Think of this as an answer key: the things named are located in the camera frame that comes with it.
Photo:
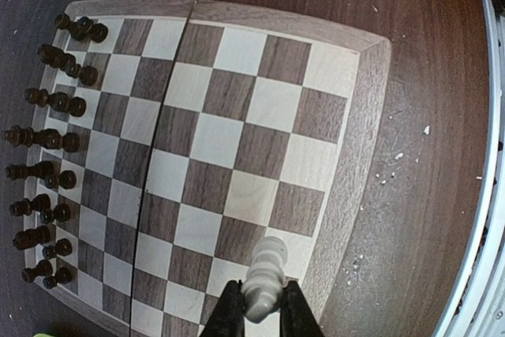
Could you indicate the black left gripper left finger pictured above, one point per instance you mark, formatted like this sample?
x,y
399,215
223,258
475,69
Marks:
x,y
227,319

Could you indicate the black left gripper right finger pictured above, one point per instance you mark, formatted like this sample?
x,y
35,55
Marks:
x,y
296,317

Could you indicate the white chess king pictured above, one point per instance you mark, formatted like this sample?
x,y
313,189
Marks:
x,y
265,278

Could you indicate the wooden chess board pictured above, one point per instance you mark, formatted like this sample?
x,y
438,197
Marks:
x,y
210,126

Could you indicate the black chess pieces row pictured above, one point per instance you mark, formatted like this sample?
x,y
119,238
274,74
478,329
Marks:
x,y
51,139

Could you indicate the green plate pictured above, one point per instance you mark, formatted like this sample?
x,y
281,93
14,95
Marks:
x,y
43,334

